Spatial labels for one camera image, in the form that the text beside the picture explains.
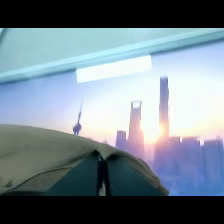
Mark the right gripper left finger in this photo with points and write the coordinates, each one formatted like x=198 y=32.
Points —
x=80 y=180

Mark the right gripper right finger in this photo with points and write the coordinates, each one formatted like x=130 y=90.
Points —
x=126 y=181

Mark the olive brown garment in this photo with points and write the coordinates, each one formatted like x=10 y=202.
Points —
x=36 y=150

